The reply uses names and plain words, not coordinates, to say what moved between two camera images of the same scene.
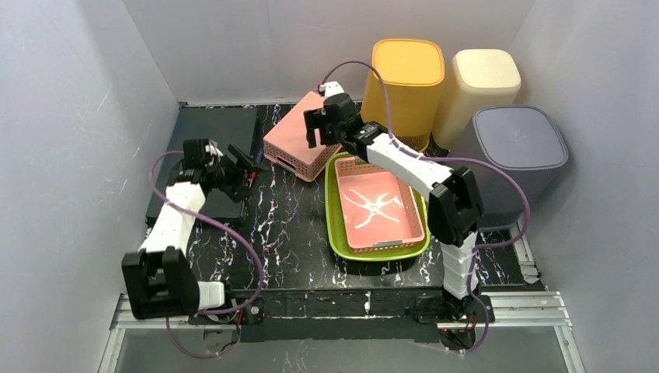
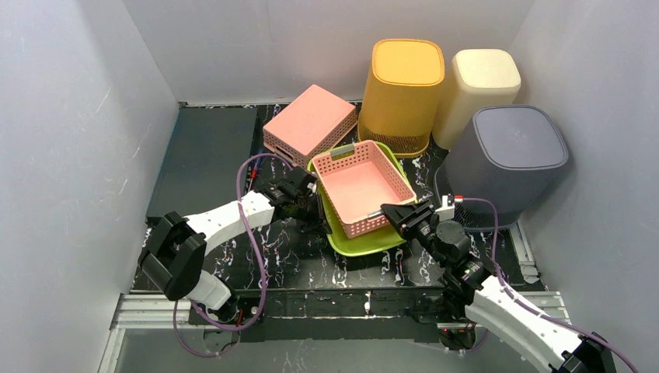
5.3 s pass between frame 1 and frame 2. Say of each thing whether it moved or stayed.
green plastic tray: moved
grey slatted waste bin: stayed
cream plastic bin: stayed
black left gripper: moved
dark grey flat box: stayed
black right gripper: moved
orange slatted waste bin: stayed
